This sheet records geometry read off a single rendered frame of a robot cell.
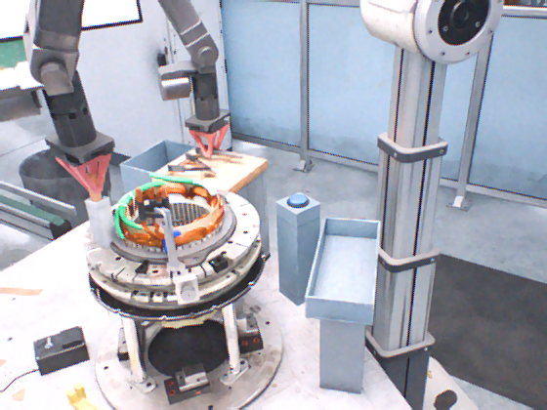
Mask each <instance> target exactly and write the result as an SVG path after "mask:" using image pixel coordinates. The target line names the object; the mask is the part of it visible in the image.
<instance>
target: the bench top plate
mask: <svg viewBox="0 0 547 410"><path fill-rule="evenodd" d="M88 226H90V221H87V223H85V224H83V225H81V226H79V227H76V228H75V229H74V230H72V231H70V232H69V233H67V234H65V235H64V236H62V237H60V238H58V239H56V240H55V241H53V242H51V243H50V244H48V245H47V246H46V247H42V248H41V249H39V250H37V251H36V252H34V253H33V254H32V255H30V256H28V257H27V258H23V259H22V260H20V261H19V262H18V263H16V264H14V265H13V266H10V267H9V268H7V269H4V270H2V271H1V272H0V287H5V288H16V289H26V288H30V289H44V290H43V292H42V293H41V294H40V295H39V296H20V295H8V294H0V358H1V359H6V360H7V361H6V362H5V363H4V364H3V365H2V367H0V391H1V390H3V389H4V388H5V387H6V386H7V385H8V384H9V383H10V382H11V381H12V380H13V379H15V378H16V377H17V376H20V375H22V374H25V373H27V372H29V371H32V370H34V369H37V368H38V366H37V363H36V362H35V358H34V351H33V348H34V343H33V341H36V340H40V339H43V338H46V337H50V336H52V335H55V334H59V333H60V332H61V331H62V330H65V329H68V328H71V327H75V326H82V329H83V333H84V336H85V340H86V343H87V351H88V354H89V355H90V356H89V357H90V360H88V361H85V362H83V363H82V364H80V365H79V364H77V365H74V366H71V367H68V368H65V369H63V370H59V371H55V372H52V373H49V374H46V375H43V376H41V374H40V372H39V371H36V372H33V373H29V374H27V375H25V376H23V377H21V378H19V379H16V380H14V381H13V382H12V383H11V384H10V385H9V387H8V388H7V389H6V390H5V391H3V392H1V393H0V410H75V409H74V408H73V407H72V406H70V405H69V404H68V401H67V398H66V395H65V392H67V391H68V390H69V389H70V387H71V388H72V389H73V390H74V388H73V386H75V385H76V384H77V383H79V384H81V385H82V384H83V383H84V384H83V387H84V389H85V392H86V395H87V400H88V401H90V402H91V403H92V404H94V405H95V406H97V407H98V408H99V409H100V410H117V409H116V408H115V407H112V406H111V404H110V403H109V402H108V401H107V400H106V398H105V397H104V396H103V395H102V391H101V390H100V387H99V386H98V383H97V380H96V375H95V363H96V356H97V352H98V347H99V344H100V342H101V341H102V339H103V337H104V335H105V333H106V332H107V330H109V329H110V328H111V326H112V324H113V323H114V322H115V321H116V320H117V319H119V318H120V317H121V316H119V313H113V312H111V311H109V314H110V318H108V314H107V310H106V309H105V308H104V307H103V306H102V305H100V304H99V303H98V302H96V300H95V299H94V296H93V294H92V293H91V291H90V288H89V284H88V268H87V265H86V261H85V259H86V257H85V252H84V247H83V242H89V238H86V237H85V233H86V229H87V227H88ZM270 253H271V257H270V258H269V259H267V260H266V261H265V264H264V270H263V273H262V275H261V276H260V278H259V279H258V281H257V282H256V284H255V285H254V286H251V289H250V290H249V291H248V292H247V293H246V295H248V296H250V297H252V298H254V299H255V300H256V301H258V302H259V303H262V304H263V305H264V306H265V307H266V308H267V309H268V310H269V311H271V312H272V315H273V316H274V318H275V319H276V320H277V322H278V324H279V327H280V332H281V337H282V354H281V360H280V363H279V366H278V368H277V370H276V371H275V373H274V375H273V379H272V380H271V381H270V382H269V383H268V384H267V385H266V386H265V387H264V389H263V391H261V392H259V393H258V394H257V395H256V396H255V397H254V398H253V399H252V400H251V401H249V402H248V403H245V404H244V405H243V406H241V407H239V408H238V409H236V410H412V409H411V407H410V406H409V404H407V402H406V401H405V400H404V398H403V397H402V396H401V394H400V393H399V391H398V389H397V388H396V387H395V385H394V384H393V383H392V381H391V380H390V379H389V378H388V377H387V375H386V373H385V371H384V370H383V369H382V367H381V366H379V364H378V363H377V361H376V360H375V359H374V356H373V355H372V354H371V353H370V352H369V350H368V349H367V348H366V347H365V346H364V365H363V375H362V386H361V394H357V393H350V392H344V391H338V390H332V389H320V388H319V319H312V318H306V303H303V304H301V305H299V306H296V305H295V304H294V303H291V302H290V301H289V299H287V298H286V297H285V296H283V295H282V294H280V293H279V273H278V251H277V249H276V248H274V247H272V246H270ZM11 357H12V358H11ZM78 365H79V366H78ZM14 367H15V368H14ZM5 368H7V369H5ZM4 371H5V373H3V372H4ZM10 372H12V373H10ZM23 372H25V373H23ZM4 375H7V376H4ZM14 375H15V376H14ZM10 376H11V377H10ZM9 377H10V378H9ZM8 380H10V381H8ZM24 380H25V381H24ZM91 381H92V382H91ZM6 382H8V383H6ZM15 382H16V383H15ZM90 382H91V383H90ZM89 383H90V384H89ZM296 383H297V384H299V385H300V387H301V389H302V390H301V389H300V387H299V386H298V385H297V384H296ZM88 384H89V385H88ZM69 385H70V386H69ZM87 385H88V386H87ZM18 386H19V387H18ZM56 387H57V388H56ZM24 388H25V389H24ZM23 389H24V396H23V401H22V402H21V401H15V400H13V398H12V394H13V393H15V392H17V391H19V390H23ZM302 391H303V392H305V393H300V392H302ZM297 393H300V394H297ZM51 399H53V400H51ZM61 399H62V401H61ZM45 400H50V401H45ZM37 401H45V402H37Z"/></svg>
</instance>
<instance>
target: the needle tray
mask: <svg viewBox="0 0 547 410"><path fill-rule="evenodd" d="M379 234H380V221H370V220H358V219H347V218H332V217H324V218H323V222H322V229H321V233H320V236H319V241H318V243H317V247H316V253H315V260H314V264H313V268H312V272H311V276H310V279H309V283H308V286H307V294H306V318H312V319H319V388H320V389H327V390H338V391H344V392H350V393H357V394H361V386H362V375H363V365H364V342H365V327H366V325H372V324H373V313H374V303H375V291H376V279H377V257H378V245H379Z"/></svg>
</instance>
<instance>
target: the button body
mask: <svg viewBox="0 0 547 410"><path fill-rule="evenodd" d="M295 194H304V195H306V194H305V193H303V192H297V193H295ZM290 196H291V195H290ZM290 196H288V197H286V198H284V199H281V200H277V201H276V202H275V206H276V228H277V251H278V273H279V293H280V294H282V295H283V296H285V297H286V298H287V299H289V301H290V302H291V303H294V304H295V305H296V306H299V305H301V304H303V303H305V302H306V294H307V286H308V283H309V279H310V276H311V272H312V268H313V264H314V260H315V253H316V247H317V243H318V241H319V236H320V204H321V203H320V202H318V201H316V200H313V199H312V198H311V197H309V196H307V195H306V197H307V198H308V199H309V200H310V204H309V205H308V206H306V207H305V208H301V209H295V208H291V207H289V206H288V205H287V200H288V199H289V197H290Z"/></svg>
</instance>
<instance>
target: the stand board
mask: <svg viewBox="0 0 547 410"><path fill-rule="evenodd" d="M231 153H234V154H238V155H240V156H243V158H242V159H241V158H232V159H230V161H229V162H227V163H226V164H223V157H222V156H214V155H212V157H211V158H206V157H205V156H203V155H201V156H200V157H198V159H199V160H201V161H202V162H204V164H206V165H207V166H208V167H216V168H221V169H222V171H221V170H213V172H215V173H217V175H214V174H212V173H210V175H208V176H207V177H205V178H204V179H203V180H202V181H204V182H205V183H208V184H211V185H212V186H213V187H214V188H215V189H221V190H224V191H227V192H232V193H234V194H236V193H237V192H239V191H240V190H241V189H242V188H244V187H245V186H246V185H247V184H249V183H251V182H252V181H253V180H254V179H255V178H256V177H257V176H260V175H261V174H262V173H263V172H264V171H265V170H266V169H267V168H268V160H267V159H260V158H256V157H252V156H247V155H244V154H239V153H235V152H231ZM185 159H186V156H183V157H180V158H178V159H177V160H176V161H174V162H173V163H171V164H172V165H177V164H178V163H180V162H182V161H183V160H185ZM185 167H201V166H199V165H195V164H194V163H192V162H190V164H188V165H187V166H185ZM166 171H168V166H166V167H164V168H163V169H161V170H159V171H158V172H157V173H156V174H162V175H165V174H164V173H165V172H166ZM200 172H201V171H185V172H184V173H177V172H176V173H175V174H173V175H170V176H174V177H185V178H190V179H195V178H197V179H200V180H201V177H200Z"/></svg>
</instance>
